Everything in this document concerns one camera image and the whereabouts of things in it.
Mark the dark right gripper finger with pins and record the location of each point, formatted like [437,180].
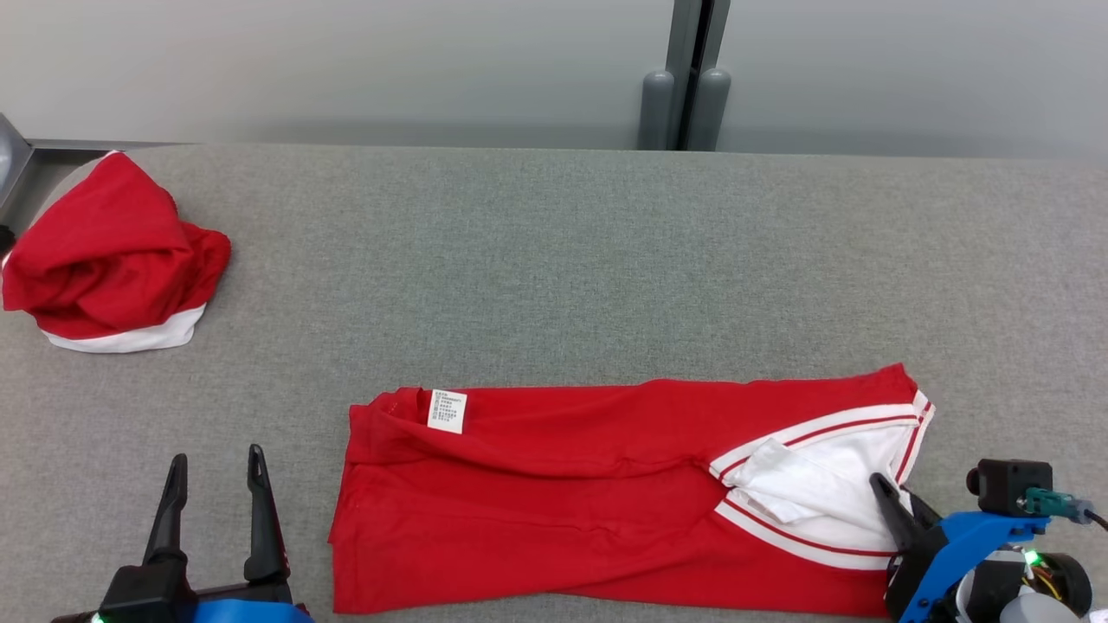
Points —
[900,519]
[928,515]

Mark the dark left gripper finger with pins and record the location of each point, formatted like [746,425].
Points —
[264,536]
[171,528]

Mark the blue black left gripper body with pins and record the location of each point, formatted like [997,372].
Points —
[251,610]

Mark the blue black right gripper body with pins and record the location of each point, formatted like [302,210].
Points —
[935,562]

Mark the red shorts with white stripe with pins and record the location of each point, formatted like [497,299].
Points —
[104,251]

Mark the red shirt with white trim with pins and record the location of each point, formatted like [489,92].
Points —
[563,502]

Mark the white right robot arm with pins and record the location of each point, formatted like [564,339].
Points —
[1034,610]

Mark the black castor wheel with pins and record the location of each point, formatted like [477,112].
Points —
[5,240]

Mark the grey fabric padded surface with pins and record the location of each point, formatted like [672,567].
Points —
[606,260]

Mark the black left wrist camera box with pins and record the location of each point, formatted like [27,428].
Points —
[147,597]

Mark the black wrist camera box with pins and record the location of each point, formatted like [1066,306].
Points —
[147,597]
[1013,486]

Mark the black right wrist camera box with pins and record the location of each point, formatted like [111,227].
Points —
[1013,486]

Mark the grey metal stand frame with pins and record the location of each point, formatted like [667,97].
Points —
[13,164]

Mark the grey cylindrical post foot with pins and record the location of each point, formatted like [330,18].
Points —
[714,112]
[656,112]

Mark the grey partition post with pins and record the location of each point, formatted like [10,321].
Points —
[684,35]

